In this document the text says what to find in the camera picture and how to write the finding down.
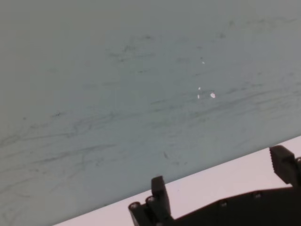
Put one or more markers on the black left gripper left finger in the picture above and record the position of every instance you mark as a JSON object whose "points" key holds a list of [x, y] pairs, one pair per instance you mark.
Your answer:
{"points": [[157, 202]]}

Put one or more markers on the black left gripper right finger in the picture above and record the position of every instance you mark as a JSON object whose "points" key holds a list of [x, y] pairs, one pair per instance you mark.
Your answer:
{"points": [[284, 164]]}

